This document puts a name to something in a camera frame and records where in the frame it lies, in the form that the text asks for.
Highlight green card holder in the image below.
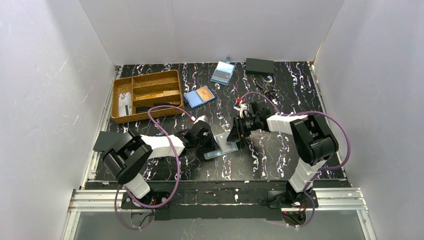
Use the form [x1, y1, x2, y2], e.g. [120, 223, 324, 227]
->
[203, 132, 239, 160]

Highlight orange VIP card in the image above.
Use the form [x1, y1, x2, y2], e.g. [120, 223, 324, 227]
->
[163, 90, 180, 96]

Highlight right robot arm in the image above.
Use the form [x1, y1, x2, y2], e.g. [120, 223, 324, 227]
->
[226, 100, 339, 195]

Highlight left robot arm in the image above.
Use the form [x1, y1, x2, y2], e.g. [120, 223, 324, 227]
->
[101, 120, 219, 199]

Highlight blue card holder orange card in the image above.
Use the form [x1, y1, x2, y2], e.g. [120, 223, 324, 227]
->
[183, 86, 216, 110]

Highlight blue card holder grey card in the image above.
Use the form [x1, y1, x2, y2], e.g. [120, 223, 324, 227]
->
[210, 61, 236, 86]

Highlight orange card in tray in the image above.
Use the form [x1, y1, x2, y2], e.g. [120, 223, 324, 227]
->
[135, 93, 164, 101]

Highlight black cards in tray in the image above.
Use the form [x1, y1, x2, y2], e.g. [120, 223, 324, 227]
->
[135, 102, 180, 114]

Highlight white cards in tray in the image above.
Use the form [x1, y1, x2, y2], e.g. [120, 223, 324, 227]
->
[118, 92, 132, 117]

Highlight black binder clips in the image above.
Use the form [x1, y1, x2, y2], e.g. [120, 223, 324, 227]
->
[253, 79, 278, 100]

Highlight black box at back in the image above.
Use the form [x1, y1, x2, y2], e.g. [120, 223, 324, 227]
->
[245, 58, 275, 76]

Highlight woven brown organizer tray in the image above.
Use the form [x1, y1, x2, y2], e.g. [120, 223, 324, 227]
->
[110, 70, 185, 124]

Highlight black wallet at left edge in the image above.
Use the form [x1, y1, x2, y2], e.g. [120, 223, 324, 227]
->
[92, 131, 123, 153]

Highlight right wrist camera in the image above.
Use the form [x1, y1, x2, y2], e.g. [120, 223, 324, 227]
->
[233, 98, 249, 118]

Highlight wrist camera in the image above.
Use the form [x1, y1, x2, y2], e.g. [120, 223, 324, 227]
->
[233, 98, 249, 118]
[190, 115, 208, 124]

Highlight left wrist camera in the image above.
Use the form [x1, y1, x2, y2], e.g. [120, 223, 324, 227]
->
[190, 115, 208, 124]

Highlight aluminium frame rail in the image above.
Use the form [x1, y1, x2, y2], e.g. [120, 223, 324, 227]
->
[62, 187, 377, 240]

